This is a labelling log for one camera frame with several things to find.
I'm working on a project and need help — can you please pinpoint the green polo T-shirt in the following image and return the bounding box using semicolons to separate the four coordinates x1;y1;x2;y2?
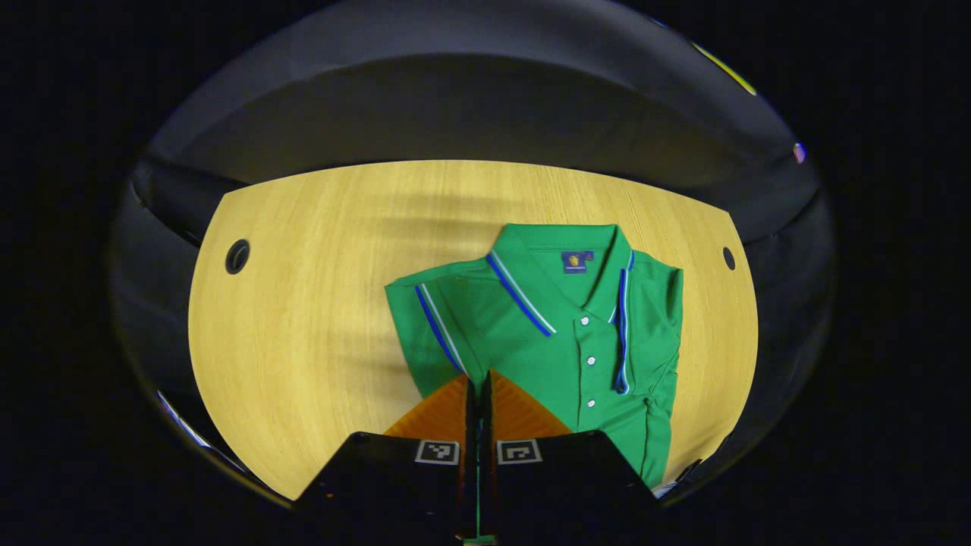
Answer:
384;221;686;491

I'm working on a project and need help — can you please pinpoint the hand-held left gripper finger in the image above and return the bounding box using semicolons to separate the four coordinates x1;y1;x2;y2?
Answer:
479;369;662;541
292;372;479;541

